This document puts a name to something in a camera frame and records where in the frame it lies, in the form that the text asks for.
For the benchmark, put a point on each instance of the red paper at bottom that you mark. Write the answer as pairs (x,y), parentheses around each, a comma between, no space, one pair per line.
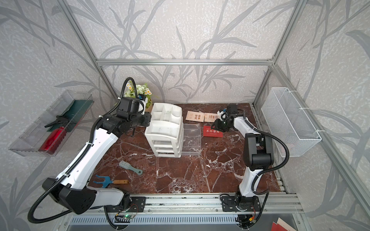
(281,225)

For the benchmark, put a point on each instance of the white wire mesh basket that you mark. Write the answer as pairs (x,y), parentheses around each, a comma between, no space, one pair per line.
(288,121)

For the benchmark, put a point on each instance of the blue garden hand rake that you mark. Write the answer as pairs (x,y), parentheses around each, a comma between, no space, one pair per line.
(105,181)

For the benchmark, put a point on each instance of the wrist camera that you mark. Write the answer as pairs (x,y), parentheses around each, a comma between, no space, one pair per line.
(222,114)
(140,105)

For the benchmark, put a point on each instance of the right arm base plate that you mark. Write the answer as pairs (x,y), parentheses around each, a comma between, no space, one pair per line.
(238,203)

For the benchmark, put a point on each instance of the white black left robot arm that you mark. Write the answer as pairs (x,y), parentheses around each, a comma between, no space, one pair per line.
(70,188)

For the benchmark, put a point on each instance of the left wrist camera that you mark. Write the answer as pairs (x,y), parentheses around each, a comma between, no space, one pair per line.
(140,105)

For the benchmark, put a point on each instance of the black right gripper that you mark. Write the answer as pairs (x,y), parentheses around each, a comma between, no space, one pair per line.
(217,125)

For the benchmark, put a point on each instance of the red brush in tray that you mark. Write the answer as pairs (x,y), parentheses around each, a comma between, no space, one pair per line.
(53,141)

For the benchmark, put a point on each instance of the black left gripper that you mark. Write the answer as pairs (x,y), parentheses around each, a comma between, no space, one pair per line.
(148,119)

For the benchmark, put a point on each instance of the aluminium frame rail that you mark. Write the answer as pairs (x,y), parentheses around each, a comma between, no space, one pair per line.
(265,62)

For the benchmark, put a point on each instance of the clear wall-mounted tray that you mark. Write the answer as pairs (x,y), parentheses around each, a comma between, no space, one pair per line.
(47,135)

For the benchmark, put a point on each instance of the beige postcard everything ok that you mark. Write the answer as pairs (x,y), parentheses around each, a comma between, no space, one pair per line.
(210,117)

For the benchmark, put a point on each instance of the white plastic drawer organizer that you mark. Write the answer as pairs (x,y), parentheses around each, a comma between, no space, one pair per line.
(165,133)

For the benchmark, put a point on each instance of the green hair brush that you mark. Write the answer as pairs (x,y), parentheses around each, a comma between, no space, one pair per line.
(128,166)

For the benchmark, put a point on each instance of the small wooden block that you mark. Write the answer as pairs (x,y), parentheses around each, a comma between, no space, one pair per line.
(119,182)

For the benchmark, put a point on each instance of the green card in tray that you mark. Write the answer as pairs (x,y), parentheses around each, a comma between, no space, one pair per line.
(77,109)

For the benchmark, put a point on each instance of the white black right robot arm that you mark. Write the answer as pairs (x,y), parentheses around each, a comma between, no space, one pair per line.
(257,151)

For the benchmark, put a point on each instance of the black clamp in tray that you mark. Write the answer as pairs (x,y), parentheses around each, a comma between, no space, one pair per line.
(61,122)

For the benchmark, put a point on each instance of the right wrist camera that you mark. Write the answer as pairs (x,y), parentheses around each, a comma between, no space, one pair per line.
(222,114)

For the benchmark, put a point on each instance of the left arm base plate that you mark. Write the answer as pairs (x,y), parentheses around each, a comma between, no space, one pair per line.
(134,204)

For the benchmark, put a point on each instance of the green white artificial flowers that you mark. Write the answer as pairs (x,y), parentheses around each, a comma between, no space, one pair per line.
(141,90)

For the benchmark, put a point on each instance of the beige postcard red characters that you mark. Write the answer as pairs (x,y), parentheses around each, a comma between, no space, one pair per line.
(195,116)

